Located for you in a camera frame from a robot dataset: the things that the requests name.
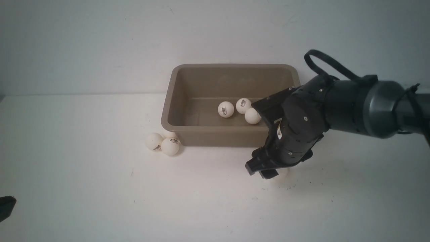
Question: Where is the black right camera cable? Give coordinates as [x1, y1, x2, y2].
[304, 49, 430, 148]

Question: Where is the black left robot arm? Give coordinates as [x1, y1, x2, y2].
[1, 166, 282, 224]

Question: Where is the white ball beside bin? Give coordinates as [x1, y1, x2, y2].
[163, 130, 178, 139]

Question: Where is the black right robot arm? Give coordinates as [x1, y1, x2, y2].
[245, 75, 429, 179]

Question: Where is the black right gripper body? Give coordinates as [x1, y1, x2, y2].
[254, 111, 325, 168]

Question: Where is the white ball with dark mark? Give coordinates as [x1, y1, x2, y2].
[161, 138, 181, 156]

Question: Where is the white ball with logo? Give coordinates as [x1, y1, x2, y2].
[145, 133, 164, 152]

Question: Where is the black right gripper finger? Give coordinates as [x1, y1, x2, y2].
[259, 169, 278, 179]
[245, 153, 269, 175]

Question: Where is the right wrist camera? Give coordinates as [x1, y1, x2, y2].
[251, 87, 297, 129]

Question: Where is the tan plastic bin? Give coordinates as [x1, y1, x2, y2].
[161, 64, 300, 148]

